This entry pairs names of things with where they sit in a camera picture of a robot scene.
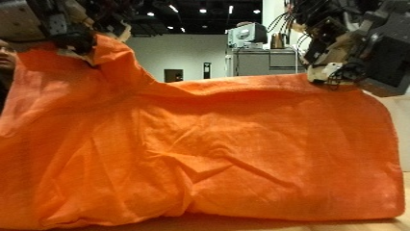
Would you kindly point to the orange shirt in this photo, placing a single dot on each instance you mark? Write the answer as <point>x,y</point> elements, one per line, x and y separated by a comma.
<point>213,144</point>

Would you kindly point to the person in black t-shirt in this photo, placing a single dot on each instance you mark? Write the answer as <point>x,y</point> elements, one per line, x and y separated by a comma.
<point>5,54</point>

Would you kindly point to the copper electric kettle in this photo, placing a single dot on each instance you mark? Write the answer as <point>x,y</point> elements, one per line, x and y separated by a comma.
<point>278,41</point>

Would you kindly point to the grey filing cabinet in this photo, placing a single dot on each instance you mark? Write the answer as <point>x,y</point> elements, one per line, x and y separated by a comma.
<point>259,62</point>

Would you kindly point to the white boxy device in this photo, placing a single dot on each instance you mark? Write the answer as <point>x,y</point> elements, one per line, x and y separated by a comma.
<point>246,35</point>

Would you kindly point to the dark square wall panel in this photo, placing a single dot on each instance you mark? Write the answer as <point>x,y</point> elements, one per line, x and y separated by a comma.
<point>173,75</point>

